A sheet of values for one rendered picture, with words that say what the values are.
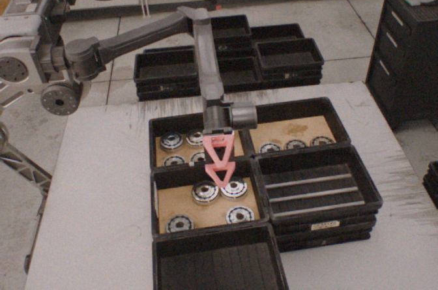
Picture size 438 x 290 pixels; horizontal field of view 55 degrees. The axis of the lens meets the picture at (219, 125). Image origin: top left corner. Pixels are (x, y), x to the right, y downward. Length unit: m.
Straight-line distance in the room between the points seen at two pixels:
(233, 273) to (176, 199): 0.37
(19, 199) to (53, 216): 1.14
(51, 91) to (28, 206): 1.40
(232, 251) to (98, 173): 0.78
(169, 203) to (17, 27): 0.80
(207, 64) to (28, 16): 0.59
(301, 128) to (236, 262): 0.71
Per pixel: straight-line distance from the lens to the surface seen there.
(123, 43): 1.33
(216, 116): 0.99
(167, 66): 2.94
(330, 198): 1.68
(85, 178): 2.01
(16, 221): 2.94
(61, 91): 1.69
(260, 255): 1.52
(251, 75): 2.98
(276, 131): 1.90
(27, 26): 1.41
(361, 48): 4.08
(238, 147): 1.83
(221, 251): 1.53
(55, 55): 1.33
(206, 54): 1.21
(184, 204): 1.65
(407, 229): 1.84
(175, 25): 1.39
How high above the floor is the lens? 2.14
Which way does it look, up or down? 43 degrees down
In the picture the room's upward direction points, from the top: 4 degrees counter-clockwise
